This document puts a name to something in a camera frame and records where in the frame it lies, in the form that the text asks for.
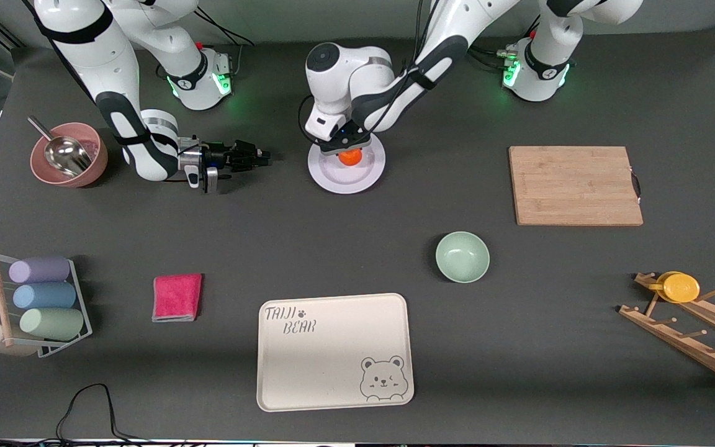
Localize white round plate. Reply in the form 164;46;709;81
308;133;387;194

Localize pink bowl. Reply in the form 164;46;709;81
30;122;109;188

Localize pink folded cloth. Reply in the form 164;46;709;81
152;274;203;322

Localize metal scoop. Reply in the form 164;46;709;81
27;116;93;178

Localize green bowl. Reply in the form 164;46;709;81
436;231;490;284

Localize beige bear print tray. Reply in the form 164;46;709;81
257;293;415;412

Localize purple cup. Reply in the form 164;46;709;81
9;256;71;284

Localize blue cup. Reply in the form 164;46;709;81
12;282;77;310

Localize wooden cutting board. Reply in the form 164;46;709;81
508;146;644;227

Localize green cup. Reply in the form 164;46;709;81
19;307;85;341

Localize yellow cup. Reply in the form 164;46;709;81
655;271;701;304

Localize wooden peg rack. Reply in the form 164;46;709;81
619;272;715;391

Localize black right base cables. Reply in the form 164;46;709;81
193;9;256;78

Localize black base cables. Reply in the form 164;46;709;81
193;9;256;78
466;12;519;70

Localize black left base cables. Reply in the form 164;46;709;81
466;12;519;70

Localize white wire cup rack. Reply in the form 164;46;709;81
0;250;92;358

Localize black floor cable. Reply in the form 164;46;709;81
0;383;209;447

